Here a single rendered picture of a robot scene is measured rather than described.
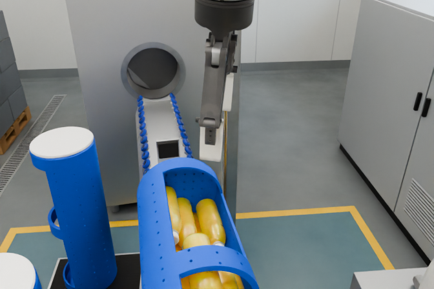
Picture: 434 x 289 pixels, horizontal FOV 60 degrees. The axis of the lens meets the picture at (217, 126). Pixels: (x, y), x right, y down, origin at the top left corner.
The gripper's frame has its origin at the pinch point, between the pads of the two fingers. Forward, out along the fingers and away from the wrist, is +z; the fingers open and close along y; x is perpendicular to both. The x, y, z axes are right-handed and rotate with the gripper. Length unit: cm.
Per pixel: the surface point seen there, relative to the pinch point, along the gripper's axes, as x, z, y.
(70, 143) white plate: 74, 74, 80
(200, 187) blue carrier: 9, 59, 47
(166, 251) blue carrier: 11.3, 43.7, 8.2
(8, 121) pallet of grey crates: 230, 183, 232
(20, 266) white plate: 56, 65, 11
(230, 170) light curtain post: 2, 97, 101
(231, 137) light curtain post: 3, 77, 104
